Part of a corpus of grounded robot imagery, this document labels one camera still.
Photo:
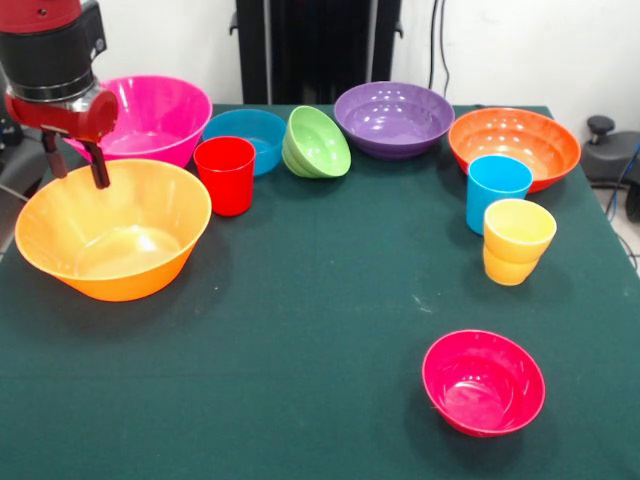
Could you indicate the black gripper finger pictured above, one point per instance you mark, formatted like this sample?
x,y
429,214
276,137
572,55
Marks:
x,y
99,167
54,155

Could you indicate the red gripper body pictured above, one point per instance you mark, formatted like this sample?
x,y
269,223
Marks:
x,y
75,120

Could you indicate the green bowl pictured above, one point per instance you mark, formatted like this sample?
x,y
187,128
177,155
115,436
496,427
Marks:
x,y
320,145

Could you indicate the small crimson bowl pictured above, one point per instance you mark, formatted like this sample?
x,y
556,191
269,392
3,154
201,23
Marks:
x,y
482,385

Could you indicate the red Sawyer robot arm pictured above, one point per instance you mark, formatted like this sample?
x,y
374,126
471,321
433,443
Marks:
x,y
45,50

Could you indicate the black controller box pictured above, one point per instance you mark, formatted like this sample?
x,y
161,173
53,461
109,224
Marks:
x,y
7,132

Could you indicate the large orange bowl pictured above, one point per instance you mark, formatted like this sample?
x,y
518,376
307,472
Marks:
x,y
112,225

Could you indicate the large pink bowl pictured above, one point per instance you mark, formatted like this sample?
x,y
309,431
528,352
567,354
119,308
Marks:
x,y
155,115

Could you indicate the red cup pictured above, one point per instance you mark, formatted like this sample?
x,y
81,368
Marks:
x,y
225,180

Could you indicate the blue bowl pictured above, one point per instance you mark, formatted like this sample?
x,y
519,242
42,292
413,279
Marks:
x,y
250,130

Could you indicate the dark green tablecloth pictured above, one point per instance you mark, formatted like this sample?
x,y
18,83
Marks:
x,y
300,375

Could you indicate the purple bowl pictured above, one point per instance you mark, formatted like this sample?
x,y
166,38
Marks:
x,y
394,117

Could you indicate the blue cup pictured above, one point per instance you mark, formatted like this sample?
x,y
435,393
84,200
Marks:
x,y
495,195

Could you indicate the red-orange bowl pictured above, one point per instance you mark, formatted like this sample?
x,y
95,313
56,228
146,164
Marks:
x,y
515,135

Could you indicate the yellow cup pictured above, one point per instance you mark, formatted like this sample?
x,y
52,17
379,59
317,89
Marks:
x,y
517,245

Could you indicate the black pedestal foot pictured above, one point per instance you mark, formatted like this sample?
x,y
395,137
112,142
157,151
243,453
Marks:
x,y
22,165
610,150

